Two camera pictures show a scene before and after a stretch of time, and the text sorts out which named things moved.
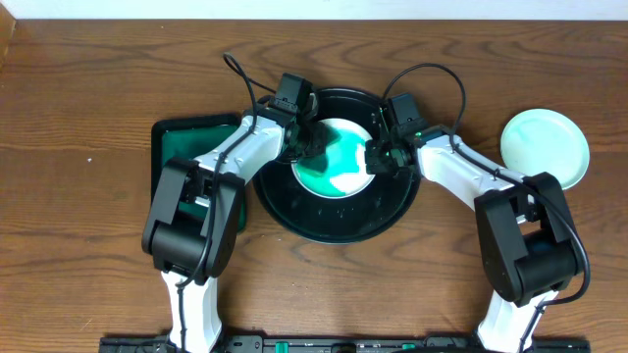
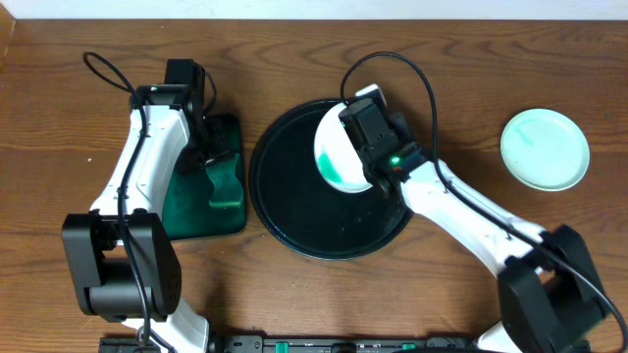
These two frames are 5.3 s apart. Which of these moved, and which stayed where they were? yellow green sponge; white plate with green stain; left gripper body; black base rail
Moved: white plate with green stain; left gripper body; yellow green sponge
Stayed: black base rail
